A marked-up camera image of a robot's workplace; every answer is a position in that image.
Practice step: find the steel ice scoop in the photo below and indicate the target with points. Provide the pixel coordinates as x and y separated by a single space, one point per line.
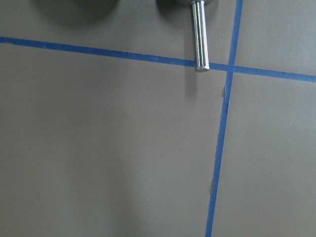
197 8

